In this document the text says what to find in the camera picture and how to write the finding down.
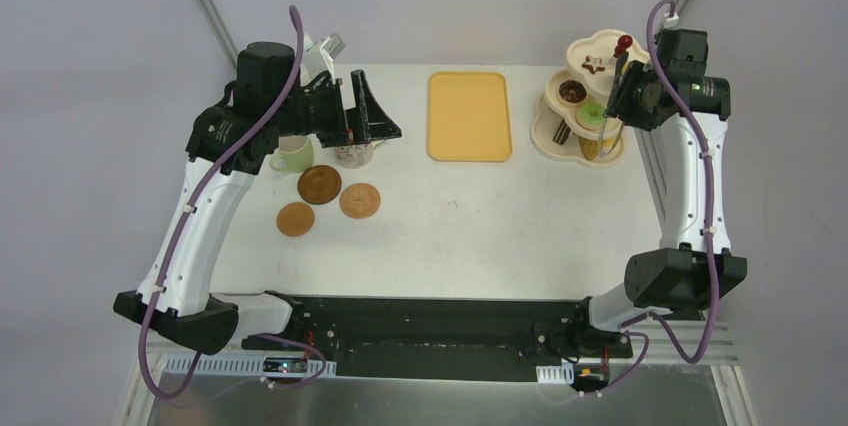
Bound green frosted donut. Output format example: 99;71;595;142
575;102;606;131

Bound star-shaped chocolate cookie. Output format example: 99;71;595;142
581;55;607;75

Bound chocolate sprinkled donut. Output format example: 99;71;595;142
557;79;588;105

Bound light woven round coaster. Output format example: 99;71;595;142
339;183;381;219

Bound chocolate cake slice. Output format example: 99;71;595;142
552;119;572;145

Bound metal tongs with black tips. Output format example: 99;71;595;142
596;50;629;158

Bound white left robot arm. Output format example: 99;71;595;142
113;42;402;356

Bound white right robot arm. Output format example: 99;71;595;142
567;29;747;356

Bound floral mug with green inside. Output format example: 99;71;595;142
334;140;385;169

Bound light green mug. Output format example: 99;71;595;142
268;136;314;173

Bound cream three-tier cake stand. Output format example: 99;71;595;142
529;29;648;169

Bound dark brown wooden coaster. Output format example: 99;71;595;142
297;165;342;205

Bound yellow plastic tray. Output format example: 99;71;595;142
427;71;513;163

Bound orange round coaster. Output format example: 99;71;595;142
276;202;315;237

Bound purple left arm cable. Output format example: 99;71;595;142
137;5;306;402

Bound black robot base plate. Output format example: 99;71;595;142
279;296;635;382

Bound right white slotted cable duct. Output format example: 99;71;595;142
535;363;575;385

